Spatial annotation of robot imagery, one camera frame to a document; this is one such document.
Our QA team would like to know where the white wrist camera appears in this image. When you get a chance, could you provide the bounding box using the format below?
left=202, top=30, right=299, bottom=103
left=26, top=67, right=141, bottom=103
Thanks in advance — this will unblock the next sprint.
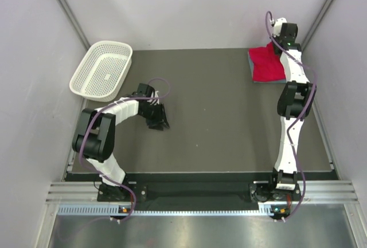
left=149, top=90, right=161, bottom=105
left=272, top=17, right=287, bottom=38

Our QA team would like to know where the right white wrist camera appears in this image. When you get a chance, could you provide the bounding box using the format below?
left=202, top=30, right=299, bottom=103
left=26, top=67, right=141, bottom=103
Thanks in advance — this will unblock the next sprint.
left=272, top=17, right=287, bottom=38

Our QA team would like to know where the aluminium corner post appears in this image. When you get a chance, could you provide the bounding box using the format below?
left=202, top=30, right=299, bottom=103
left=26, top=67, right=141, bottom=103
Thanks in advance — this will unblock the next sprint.
left=56, top=0, right=91, bottom=50
left=301, top=0, right=335, bottom=50

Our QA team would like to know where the white perforated plastic basket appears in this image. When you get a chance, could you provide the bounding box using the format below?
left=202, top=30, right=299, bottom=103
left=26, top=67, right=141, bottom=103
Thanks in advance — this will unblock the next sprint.
left=69, top=41, right=133, bottom=102

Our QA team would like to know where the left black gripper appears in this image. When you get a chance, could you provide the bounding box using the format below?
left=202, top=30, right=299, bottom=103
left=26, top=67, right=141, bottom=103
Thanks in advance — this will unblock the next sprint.
left=139, top=102, right=169, bottom=131

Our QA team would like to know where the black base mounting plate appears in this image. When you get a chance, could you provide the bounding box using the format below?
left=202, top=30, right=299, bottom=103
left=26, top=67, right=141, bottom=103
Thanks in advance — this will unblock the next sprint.
left=96, top=172, right=303, bottom=203

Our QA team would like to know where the right aluminium corner post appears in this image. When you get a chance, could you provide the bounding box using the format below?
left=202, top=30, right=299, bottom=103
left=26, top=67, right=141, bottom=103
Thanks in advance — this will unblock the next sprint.
left=301, top=0, right=335, bottom=50

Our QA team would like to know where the left aluminium corner post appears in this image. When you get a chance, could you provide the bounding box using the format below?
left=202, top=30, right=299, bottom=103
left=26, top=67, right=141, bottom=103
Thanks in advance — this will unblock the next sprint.
left=56, top=0, right=91, bottom=50

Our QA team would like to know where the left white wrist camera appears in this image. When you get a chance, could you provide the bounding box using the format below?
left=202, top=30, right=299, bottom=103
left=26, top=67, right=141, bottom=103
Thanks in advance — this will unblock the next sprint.
left=149, top=90, right=161, bottom=105

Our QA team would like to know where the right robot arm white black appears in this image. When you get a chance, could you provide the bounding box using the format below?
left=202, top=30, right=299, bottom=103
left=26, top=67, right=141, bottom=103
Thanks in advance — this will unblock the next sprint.
left=267, top=18, right=316, bottom=200

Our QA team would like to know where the red t shirt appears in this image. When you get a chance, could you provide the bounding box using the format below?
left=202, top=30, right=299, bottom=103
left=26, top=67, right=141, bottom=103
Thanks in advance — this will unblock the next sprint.
left=248, top=42, right=286, bottom=83

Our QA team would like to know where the grey slotted cable duct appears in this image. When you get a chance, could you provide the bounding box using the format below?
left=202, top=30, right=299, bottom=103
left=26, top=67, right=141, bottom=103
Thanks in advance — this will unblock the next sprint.
left=57, top=204, right=290, bottom=216

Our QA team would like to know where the aluminium frame rail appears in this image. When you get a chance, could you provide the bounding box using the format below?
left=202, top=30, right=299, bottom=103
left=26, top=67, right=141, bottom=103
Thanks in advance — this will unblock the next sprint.
left=46, top=180, right=358, bottom=204

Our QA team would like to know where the folded blue t shirt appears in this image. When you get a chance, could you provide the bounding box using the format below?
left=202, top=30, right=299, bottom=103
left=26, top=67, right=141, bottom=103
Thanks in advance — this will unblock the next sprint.
left=248, top=53, right=286, bottom=84

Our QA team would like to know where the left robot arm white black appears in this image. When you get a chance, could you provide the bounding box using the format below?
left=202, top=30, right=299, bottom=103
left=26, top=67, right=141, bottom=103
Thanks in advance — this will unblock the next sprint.
left=72, top=84, right=170, bottom=200

